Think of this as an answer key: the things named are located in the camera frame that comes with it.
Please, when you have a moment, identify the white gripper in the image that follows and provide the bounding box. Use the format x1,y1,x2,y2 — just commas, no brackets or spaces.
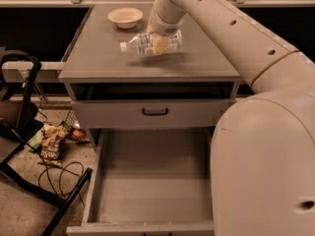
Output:
147,9,183,55

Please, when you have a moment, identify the clear plastic water bottle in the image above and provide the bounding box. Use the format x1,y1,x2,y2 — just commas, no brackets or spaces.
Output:
120,30,182,56

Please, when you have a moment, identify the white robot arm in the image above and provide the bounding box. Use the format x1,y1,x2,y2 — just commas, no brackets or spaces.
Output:
150,0,315,236

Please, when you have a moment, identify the grey drawer cabinet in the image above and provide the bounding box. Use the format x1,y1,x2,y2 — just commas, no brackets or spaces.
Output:
60,1,242,142

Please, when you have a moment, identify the white paper bowl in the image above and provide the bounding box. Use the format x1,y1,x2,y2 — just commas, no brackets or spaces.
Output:
107,8,143,30

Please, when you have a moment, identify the brown chip bag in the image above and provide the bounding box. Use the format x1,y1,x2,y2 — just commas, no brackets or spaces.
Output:
37,124,66,168

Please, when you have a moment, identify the black drawer handle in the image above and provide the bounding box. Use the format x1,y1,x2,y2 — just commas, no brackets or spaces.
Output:
142,108,168,116

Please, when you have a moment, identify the black metal stand frame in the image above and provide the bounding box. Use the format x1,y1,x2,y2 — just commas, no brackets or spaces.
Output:
0,49,94,236

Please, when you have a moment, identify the black floor cable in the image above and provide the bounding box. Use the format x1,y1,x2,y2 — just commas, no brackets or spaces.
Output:
37,154,87,207

